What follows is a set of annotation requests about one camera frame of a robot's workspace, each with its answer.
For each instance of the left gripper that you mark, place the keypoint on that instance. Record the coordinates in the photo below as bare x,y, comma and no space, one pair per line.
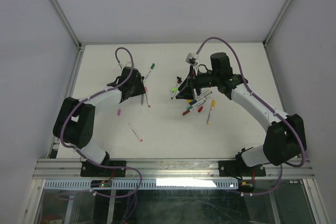
140,90

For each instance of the left aluminium frame post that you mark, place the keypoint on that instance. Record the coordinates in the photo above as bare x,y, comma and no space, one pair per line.
65,22

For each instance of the pink cap acrylic marker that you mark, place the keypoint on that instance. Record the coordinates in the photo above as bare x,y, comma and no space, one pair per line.
147,97

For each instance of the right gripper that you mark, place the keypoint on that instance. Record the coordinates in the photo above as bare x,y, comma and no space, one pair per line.
186,88

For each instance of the green cap rainbow marker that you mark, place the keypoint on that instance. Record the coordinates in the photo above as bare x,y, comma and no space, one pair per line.
150,70

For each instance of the aluminium mounting rail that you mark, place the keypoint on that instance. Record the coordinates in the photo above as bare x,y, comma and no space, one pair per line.
66,168

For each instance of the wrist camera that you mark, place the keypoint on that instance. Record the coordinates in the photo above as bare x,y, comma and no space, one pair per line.
126,64
192,59

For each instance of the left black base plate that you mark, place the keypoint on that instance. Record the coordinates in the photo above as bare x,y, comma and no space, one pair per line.
89,170

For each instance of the magenta cap acrylic marker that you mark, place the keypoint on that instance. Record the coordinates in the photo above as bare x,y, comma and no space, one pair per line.
135,132

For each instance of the yellow cap long marker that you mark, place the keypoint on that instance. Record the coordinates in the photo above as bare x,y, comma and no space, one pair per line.
210,111

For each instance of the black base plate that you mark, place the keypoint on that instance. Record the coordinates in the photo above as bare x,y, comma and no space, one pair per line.
232,168
89,170

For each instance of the grey slotted cable duct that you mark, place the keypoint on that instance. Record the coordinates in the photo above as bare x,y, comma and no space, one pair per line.
146,184

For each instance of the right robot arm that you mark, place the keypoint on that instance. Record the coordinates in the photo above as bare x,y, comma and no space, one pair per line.
285,134

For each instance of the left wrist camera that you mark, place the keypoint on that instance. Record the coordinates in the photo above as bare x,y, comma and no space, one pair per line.
126,64

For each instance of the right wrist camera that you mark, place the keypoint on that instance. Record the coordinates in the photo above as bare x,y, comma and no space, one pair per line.
192,59

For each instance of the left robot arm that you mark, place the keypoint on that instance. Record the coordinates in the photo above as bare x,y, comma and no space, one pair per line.
75,121

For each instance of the blue cap marker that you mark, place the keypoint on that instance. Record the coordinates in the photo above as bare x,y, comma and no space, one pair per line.
210,92

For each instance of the aluminium frame post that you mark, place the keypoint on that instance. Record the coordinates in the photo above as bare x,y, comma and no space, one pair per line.
279,18
65,22

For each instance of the right aluminium frame post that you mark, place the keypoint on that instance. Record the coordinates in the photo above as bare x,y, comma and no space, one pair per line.
279,18

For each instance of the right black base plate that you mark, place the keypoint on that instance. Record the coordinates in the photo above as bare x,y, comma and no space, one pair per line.
232,168

